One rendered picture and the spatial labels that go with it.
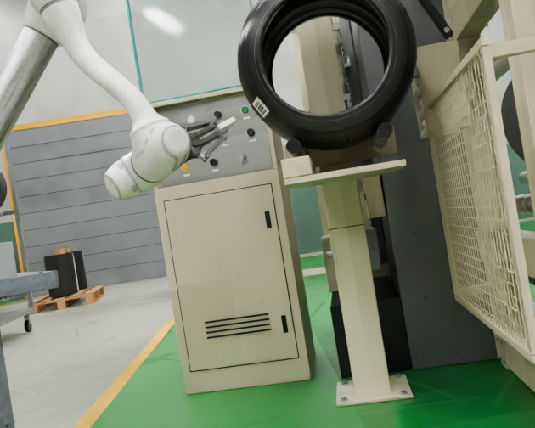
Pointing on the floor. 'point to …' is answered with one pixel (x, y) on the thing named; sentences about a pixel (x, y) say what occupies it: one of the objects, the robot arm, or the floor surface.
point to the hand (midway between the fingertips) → (225, 125)
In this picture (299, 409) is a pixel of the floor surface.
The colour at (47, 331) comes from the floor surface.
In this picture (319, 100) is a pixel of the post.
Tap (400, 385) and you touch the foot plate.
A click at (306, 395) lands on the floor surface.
